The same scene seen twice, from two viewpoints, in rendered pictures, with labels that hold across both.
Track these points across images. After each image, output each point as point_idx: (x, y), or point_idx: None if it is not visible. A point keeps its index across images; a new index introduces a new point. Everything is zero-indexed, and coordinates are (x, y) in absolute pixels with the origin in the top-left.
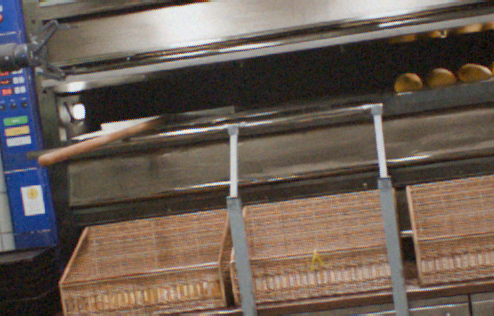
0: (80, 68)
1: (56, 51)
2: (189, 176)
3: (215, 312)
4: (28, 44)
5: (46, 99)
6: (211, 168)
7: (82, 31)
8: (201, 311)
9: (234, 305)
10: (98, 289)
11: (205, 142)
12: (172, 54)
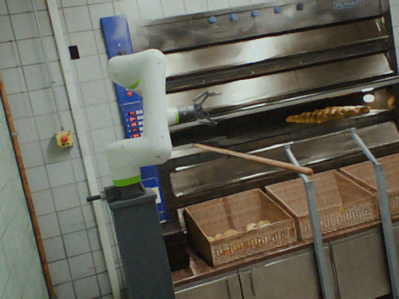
0: (223, 117)
1: None
2: (236, 173)
3: (297, 245)
4: (192, 105)
5: None
6: (246, 168)
7: (174, 99)
8: (286, 246)
9: (298, 239)
10: (231, 242)
11: None
12: (224, 109)
